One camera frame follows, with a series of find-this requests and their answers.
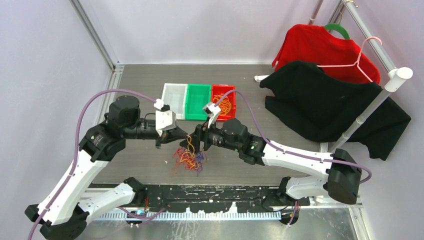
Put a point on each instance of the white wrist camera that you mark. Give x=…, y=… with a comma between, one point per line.
x=213, y=111
x=165, y=118

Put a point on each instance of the black shirt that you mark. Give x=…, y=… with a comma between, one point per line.
x=320, y=108

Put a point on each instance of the white clothes rack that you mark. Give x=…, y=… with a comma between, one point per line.
x=397, y=77

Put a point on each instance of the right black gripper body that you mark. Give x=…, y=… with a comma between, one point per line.
x=213, y=136

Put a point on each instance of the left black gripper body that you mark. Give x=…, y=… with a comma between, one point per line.
x=143, y=131

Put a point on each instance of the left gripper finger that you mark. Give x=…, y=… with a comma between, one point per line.
x=172, y=135
x=158, y=143

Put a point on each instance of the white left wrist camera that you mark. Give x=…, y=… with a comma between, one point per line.
x=165, y=118

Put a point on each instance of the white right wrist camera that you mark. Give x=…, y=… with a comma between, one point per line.
x=213, y=111

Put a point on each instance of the white plastic bin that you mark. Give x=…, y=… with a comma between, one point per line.
x=174, y=95

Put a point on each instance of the red plastic bin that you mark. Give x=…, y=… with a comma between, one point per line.
x=228, y=105

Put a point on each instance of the red shirt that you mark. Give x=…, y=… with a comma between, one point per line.
x=313, y=43

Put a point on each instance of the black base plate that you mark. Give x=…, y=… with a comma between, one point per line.
x=213, y=198

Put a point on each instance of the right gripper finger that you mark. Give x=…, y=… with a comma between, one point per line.
x=200, y=137
x=191, y=143

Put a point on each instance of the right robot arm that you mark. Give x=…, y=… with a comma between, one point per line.
x=332, y=174

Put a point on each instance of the green plastic bin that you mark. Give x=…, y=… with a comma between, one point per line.
x=197, y=96

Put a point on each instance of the aluminium frame rail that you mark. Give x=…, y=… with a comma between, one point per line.
x=94, y=29

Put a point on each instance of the green hanger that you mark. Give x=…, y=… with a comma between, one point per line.
x=339, y=29

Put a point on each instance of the pink hanger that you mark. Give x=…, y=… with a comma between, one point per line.
x=358, y=59

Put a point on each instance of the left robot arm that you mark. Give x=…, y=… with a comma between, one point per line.
x=63, y=215

